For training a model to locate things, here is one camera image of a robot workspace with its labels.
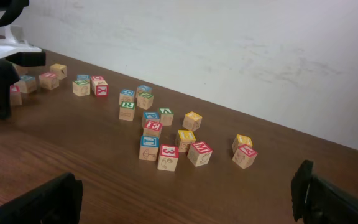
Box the yellow block upper right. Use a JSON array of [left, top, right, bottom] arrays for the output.
[[183, 111, 203, 131]]

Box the blue T block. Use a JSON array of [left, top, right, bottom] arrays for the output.
[[139, 135, 159, 161]]

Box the red A block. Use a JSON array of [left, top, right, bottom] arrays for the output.
[[232, 144, 258, 169]]

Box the red E block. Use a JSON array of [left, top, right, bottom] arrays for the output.
[[143, 121, 163, 138]]

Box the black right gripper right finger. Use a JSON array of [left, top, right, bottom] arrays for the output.
[[291, 160, 358, 224]]

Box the yellow block far right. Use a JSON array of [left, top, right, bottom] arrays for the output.
[[232, 134, 253, 153]]

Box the red 3 block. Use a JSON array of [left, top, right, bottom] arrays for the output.
[[157, 144, 179, 172]]

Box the green R block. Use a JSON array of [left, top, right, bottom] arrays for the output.
[[119, 102, 135, 121]]

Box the red K block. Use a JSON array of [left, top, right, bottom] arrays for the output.
[[10, 85, 22, 106]]

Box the green Z block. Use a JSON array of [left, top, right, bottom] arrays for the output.
[[73, 80, 91, 96]]

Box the blue 5 block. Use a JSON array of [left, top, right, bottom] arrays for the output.
[[15, 75, 37, 94]]

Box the yellow block upper left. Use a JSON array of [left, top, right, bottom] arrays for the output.
[[50, 63, 68, 80]]

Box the red M block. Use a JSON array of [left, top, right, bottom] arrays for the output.
[[187, 141, 213, 167]]

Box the tilted red-edged block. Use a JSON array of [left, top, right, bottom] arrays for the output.
[[92, 80, 109, 96]]

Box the blue D block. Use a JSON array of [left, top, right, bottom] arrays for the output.
[[76, 74, 91, 82]]

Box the blue H block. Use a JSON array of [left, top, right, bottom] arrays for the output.
[[119, 89, 135, 105]]

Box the blue P block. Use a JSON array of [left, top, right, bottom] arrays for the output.
[[142, 111, 160, 128]]

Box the green N block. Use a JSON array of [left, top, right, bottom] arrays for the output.
[[137, 91, 154, 110]]

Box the red C block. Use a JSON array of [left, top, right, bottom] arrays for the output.
[[91, 76, 104, 81]]

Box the red U block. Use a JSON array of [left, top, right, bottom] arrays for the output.
[[39, 73, 59, 90]]

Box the green V block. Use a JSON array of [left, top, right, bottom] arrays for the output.
[[158, 108, 174, 126]]

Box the yellow block near M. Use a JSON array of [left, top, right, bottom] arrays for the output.
[[175, 130, 196, 152]]

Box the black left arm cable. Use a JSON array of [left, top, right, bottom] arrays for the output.
[[0, 0, 30, 29]]

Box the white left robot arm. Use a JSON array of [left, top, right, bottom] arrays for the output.
[[0, 26, 46, 120]]

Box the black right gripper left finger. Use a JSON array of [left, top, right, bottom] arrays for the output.
[[0, 173, 83, 224]]

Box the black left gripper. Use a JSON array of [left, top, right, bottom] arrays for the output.
[[0, 49, 46, 120]]

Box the blue X block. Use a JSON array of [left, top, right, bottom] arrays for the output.
[[136, 85, 152, 96]]

